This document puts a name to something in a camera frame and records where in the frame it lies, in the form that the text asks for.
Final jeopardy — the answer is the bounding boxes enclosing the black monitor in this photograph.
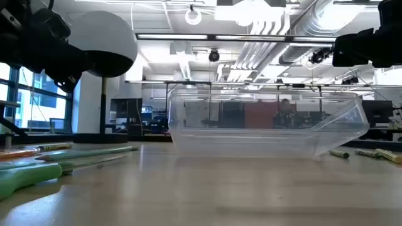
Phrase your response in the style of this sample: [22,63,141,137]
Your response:
[361,100,394,128]

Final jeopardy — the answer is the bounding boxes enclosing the black overhead light bar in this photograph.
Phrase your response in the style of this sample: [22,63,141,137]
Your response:
[134,33,337,44]

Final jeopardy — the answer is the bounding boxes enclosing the teal pencil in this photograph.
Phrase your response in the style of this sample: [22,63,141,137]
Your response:
[35,145,139,162]

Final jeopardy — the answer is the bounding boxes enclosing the dark green crayon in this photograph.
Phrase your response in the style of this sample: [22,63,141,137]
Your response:
[36,143,73,152]

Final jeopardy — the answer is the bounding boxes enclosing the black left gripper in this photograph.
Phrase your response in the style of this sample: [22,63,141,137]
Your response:
[34,42,95,94]

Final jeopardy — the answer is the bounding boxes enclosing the red partition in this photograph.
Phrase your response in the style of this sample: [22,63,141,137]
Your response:
[244,102,280,129]

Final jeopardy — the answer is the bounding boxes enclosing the person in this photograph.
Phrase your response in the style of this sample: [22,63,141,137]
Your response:
[272,98,302,129]

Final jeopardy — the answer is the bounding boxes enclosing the yellow marker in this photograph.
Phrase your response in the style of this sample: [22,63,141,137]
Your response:
[374,148,402,164]

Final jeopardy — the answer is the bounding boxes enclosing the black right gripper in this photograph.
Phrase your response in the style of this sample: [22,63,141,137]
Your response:
[332,24,402,68]

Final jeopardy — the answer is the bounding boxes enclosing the window frame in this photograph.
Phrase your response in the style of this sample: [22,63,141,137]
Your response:
[0,62,75,134]

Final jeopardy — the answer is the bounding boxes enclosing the olive green crayon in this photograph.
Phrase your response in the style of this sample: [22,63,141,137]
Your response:
[329,149,350,159]
[354,149,383,158]

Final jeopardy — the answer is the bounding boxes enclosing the white hanging ring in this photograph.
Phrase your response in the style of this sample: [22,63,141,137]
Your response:
[184,8,203,26]

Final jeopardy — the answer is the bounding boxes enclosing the black cabinet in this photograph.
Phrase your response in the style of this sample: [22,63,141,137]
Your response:
[109,97,144,136]

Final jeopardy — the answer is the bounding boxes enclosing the white globe table lamp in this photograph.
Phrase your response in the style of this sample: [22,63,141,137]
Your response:
[67,11,138,144]

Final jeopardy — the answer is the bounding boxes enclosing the clear plastic supply box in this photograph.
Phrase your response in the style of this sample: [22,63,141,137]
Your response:
[168,89,371,158]

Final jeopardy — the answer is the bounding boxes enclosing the green-handled scissors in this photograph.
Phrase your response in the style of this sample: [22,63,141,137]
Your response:
[0,154,128,202]

